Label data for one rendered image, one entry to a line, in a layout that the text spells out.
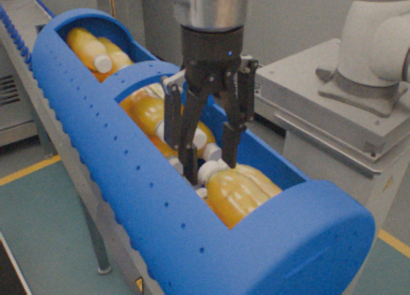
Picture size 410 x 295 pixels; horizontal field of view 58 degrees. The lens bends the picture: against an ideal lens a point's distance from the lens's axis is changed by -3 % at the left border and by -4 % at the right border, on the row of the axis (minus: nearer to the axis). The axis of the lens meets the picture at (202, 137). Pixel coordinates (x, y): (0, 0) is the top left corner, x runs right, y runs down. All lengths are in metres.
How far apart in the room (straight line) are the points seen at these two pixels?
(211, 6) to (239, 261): 0.27
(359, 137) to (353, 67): 0.16
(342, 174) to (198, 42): 0.64
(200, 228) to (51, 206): 1.86
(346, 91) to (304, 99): 0.10
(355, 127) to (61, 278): 1.49
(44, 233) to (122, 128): 1.58
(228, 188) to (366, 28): 0.52
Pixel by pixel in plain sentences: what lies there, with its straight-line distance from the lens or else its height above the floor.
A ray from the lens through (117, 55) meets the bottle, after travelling 1.01.
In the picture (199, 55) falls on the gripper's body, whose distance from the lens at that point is 0.45.
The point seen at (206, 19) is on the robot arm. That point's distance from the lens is 0.42.
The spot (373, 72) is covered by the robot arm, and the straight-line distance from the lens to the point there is 0.93.
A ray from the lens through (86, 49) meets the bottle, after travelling 0.97.
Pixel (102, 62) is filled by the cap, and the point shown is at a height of 1.16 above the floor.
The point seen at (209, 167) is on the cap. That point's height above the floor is 1.17.
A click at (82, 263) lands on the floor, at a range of 1.97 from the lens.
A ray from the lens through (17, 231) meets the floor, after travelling 2.22.
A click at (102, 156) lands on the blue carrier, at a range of 0.65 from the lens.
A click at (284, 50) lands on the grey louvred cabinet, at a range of 2.37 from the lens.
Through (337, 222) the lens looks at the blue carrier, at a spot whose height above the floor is 1.22.
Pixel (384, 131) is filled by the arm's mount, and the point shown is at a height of 1.07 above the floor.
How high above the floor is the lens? 1.55
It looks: 36 degrees down
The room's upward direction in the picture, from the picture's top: straight up
